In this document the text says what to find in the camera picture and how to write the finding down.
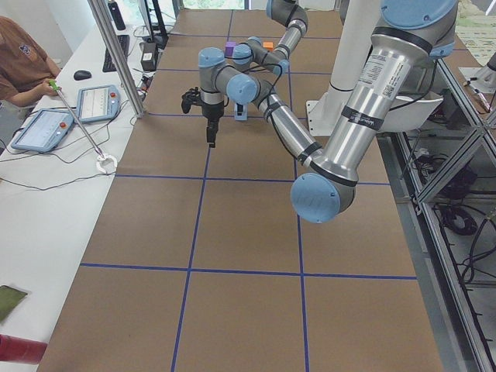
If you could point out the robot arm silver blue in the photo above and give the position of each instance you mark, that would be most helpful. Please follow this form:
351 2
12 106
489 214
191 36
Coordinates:
253 53
380 44

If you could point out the purple foam block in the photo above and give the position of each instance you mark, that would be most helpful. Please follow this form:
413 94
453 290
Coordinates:
230 49

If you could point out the black power adapter box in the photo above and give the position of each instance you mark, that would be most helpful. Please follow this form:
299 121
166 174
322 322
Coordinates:
149 57

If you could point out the black monitor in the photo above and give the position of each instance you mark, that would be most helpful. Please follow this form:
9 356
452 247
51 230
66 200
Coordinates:
153 21

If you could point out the far blue teach pendant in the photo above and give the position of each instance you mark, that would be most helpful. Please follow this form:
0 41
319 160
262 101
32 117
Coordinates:
97 103

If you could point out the blue teach pendant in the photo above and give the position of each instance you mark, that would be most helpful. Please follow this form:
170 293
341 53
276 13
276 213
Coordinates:
97 103
45 131

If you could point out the black bottle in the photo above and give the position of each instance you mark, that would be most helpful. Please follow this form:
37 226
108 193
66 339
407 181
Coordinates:
116 15

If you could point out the black computer mouse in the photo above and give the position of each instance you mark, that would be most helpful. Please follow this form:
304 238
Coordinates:
81 75

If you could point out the near blue teach pendant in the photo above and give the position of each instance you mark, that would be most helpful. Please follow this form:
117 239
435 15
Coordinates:
45 131

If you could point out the white chair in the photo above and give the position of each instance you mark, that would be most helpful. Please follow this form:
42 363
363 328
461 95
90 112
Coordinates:
411 116

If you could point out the person in brown shirt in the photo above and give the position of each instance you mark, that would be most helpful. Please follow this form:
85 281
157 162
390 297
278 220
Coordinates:
26 69

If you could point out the green bean bag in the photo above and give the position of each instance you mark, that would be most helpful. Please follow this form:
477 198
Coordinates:
10 298

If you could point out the red cylinder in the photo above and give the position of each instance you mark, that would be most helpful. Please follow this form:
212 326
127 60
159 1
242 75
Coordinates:
19 350

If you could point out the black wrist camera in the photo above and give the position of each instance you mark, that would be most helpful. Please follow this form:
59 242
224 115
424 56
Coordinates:
192 97

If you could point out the reacher grabber stick green handle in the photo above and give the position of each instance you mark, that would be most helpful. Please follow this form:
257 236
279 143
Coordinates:
102 157

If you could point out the aluminium frame post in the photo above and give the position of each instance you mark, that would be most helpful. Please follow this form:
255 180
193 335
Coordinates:
104 23

